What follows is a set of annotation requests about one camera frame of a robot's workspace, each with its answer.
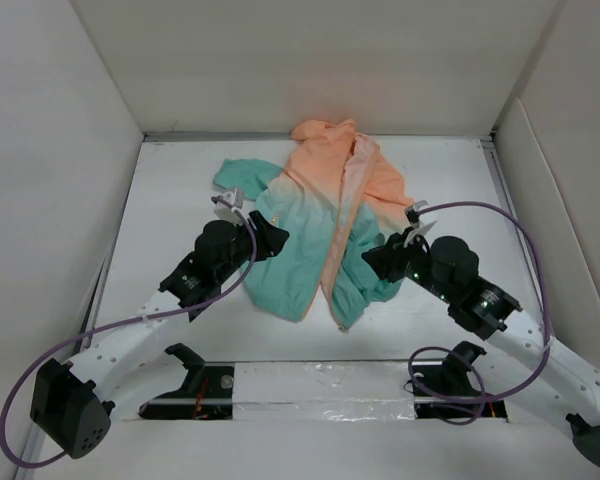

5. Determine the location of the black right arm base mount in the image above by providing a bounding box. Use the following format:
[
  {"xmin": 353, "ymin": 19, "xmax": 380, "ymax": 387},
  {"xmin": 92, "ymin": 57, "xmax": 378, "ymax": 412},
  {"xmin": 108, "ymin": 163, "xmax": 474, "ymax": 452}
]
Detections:
[{"xmin": 403, "ymin": 341, "xmax": 507, "ymax": 426}]

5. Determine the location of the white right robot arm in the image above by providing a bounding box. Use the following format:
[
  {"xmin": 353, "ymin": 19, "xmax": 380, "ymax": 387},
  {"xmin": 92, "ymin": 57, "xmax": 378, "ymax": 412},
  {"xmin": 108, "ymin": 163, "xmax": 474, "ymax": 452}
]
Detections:
[{"xmin": 362, "ymin": 234, "xmax": 600, "ymax": 468}]

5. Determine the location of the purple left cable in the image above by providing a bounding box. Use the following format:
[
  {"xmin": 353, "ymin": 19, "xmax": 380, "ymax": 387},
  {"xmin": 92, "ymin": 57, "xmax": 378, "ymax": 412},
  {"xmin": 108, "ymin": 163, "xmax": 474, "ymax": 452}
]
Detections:
[{"xmin": 0, "ymin": 197, "xmax": 259, "ymax": 470}]

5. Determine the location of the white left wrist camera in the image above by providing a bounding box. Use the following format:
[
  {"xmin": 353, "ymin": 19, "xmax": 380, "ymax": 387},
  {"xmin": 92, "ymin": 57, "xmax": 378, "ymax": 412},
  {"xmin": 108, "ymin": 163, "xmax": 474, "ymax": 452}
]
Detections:
[{"xmin": 212, "ymin": 187, "xmax": 245, "ymax": 225}]

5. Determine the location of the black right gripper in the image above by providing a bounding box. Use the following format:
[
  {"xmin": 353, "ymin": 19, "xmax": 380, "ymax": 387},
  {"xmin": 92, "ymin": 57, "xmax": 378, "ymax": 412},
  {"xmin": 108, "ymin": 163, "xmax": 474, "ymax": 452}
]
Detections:
[{"xmin": 360, "ymin": 226, "xmax": 455, "ymax": 304}]

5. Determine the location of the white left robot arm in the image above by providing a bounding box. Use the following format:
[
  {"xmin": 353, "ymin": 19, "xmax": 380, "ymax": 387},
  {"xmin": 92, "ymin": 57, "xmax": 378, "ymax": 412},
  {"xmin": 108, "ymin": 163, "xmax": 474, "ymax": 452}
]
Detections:
[{"xmin": 30, "ymin": 211, "xmax": 290, "ymax": 459}]

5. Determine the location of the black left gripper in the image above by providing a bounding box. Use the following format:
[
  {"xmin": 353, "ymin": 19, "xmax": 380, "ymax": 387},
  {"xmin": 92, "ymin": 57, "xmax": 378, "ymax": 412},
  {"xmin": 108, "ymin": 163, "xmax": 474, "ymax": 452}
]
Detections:
[{"xmin": 216, "ymin": 212, "xmax": 287, "ymax": 284}]

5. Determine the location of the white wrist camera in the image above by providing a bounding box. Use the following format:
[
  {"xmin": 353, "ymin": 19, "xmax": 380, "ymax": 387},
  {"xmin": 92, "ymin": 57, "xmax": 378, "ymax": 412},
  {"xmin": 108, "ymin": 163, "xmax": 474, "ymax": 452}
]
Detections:
[
  {"xmin": 212, "ymin": 187, "xmax": 245, "ymax": 225},
  {"xmin": 404, "ymin": 200, "xmax": 438, "ymax": 246}
]

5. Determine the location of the orange and teal gradient jacket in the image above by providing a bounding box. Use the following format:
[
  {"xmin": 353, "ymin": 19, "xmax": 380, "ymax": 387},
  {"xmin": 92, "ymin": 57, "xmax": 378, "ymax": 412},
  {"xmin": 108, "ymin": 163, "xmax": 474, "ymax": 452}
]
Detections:
[{"xmin": 213, "ymin": 119, "xmax": 414, "ymax": 329}]

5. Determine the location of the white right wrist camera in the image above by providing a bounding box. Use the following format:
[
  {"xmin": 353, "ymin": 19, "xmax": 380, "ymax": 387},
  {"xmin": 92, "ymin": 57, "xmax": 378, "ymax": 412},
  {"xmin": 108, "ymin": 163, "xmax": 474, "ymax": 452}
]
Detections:
[{"xmin": 404, "ymin": 200, "xmax": 438, "ymax": 246}]

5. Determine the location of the clear plastic taped strip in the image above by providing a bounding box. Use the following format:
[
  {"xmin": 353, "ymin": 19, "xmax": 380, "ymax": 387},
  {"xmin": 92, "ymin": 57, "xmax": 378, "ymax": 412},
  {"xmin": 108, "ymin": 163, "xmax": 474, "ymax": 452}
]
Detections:
[{"xmin": 232, "ymin": 361, "xmax": 415, "ymax": 422}]

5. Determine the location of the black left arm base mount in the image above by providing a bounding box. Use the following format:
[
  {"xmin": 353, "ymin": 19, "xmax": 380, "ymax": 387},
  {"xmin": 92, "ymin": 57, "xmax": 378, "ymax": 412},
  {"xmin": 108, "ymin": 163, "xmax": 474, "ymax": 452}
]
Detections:
[{"xmin": 138, "ymin": 343, "xmax": 235, "ymax": 421}]

